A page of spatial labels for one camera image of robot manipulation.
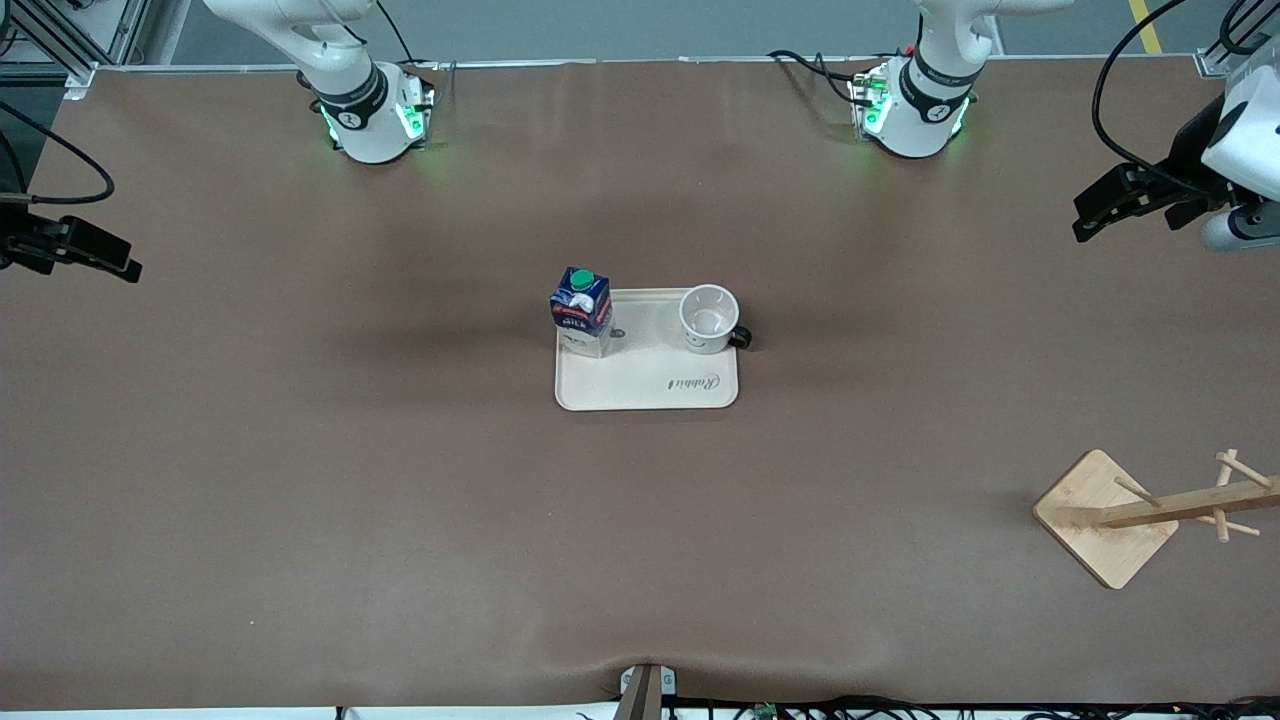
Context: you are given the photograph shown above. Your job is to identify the black right arm base cable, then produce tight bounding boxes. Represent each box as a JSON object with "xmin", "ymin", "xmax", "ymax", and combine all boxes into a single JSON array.
[{"xmin": 372, "ymin": 0, "xmax": 443, "ymax": 71}]

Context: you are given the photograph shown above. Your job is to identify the blue milk carton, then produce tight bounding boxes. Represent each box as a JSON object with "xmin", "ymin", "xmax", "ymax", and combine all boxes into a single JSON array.
[{"xmin": 549, "ymin": 266, "xmax": 614, "ymax": 359}]

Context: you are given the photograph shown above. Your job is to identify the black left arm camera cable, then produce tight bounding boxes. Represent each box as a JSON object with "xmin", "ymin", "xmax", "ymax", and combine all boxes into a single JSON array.
[{"xmin": 1092, "ymin": 0, "xmax": 1206, "ymax": 193}]

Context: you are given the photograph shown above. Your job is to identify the cream rabbit print tray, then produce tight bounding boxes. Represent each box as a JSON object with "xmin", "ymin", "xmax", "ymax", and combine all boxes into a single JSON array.
[{"xmin": 554, "ymin": 288, "xmax": 741, "ymax": 412}]

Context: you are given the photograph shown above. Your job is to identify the brown table cover mat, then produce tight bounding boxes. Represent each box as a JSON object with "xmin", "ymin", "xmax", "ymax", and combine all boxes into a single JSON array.
[{"xmin": 0, "ymin": 58, "xmax": 1280, "ymax": 713}]

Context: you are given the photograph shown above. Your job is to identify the black left arm base cables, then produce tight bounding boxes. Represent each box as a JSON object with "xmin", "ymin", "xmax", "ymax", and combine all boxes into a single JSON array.
[{"xmin": 768, "ymin": 48, "xmax": 883, "ymax": 113}]

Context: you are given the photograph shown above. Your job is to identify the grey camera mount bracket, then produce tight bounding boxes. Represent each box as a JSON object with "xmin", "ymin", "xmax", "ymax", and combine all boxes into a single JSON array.
[{"xmin": 612, "ymin": 663, "xmax": 678, "ymax": 720}]

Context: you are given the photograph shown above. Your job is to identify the aluminium frame profile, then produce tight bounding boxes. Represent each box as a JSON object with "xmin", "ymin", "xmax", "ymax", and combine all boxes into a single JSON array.
[
  {"xmin": 0, "ymin": 0, "xmax": 153, "ymax": 101},
  {"xmin": 1195, "ymin": 0, "xmax": 1280, "ymax": 79}
]

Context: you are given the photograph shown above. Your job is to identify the white smiley mug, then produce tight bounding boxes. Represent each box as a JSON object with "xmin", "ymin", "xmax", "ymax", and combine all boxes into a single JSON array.
[{"xmin": 679, "ymin": 284, "xmax": 753, "ymax": 355}]

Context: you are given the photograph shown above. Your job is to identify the wooden mug rack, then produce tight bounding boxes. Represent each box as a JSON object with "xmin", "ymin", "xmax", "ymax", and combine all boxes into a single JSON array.
[{"xmin": 1032, "ymin": 449, "xmax": 1280, "ymax": 590}]

